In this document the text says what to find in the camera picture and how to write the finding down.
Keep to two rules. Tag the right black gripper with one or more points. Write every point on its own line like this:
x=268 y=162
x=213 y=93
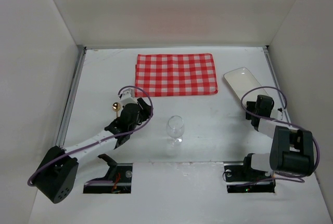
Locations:
x=250 y=108

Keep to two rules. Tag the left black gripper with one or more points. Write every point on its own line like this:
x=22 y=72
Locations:
x=144 y=108

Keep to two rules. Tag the white rectangular plate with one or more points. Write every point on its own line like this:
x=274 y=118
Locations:
x=241 y=81

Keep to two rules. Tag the clear wine glass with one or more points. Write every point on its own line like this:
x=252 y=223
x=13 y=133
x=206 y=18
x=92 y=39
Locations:
x=175 y=129

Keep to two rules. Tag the red white checkered cloth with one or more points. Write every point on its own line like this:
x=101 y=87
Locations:
x=167 y=75

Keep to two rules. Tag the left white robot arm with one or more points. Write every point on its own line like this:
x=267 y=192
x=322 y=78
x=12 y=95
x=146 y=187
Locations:
x=55 y=176

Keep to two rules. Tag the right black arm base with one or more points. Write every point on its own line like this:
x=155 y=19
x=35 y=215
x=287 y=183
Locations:
x=240 y=177

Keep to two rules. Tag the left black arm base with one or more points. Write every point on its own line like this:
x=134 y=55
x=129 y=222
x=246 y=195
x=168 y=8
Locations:
x=117 y=180

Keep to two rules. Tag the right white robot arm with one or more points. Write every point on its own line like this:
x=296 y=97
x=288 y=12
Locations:
x=292 y=149

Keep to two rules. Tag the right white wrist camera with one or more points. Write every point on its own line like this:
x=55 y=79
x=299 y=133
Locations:
x=280 y=114

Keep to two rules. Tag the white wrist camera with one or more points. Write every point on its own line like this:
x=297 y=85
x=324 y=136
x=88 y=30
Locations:
x=126 y=97
x=280 y=114

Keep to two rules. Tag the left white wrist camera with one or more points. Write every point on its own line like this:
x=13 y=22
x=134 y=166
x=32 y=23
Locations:
x=126 y=97

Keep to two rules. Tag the gold spoon teal handle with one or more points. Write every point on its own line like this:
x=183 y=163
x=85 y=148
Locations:
x=116 y=108

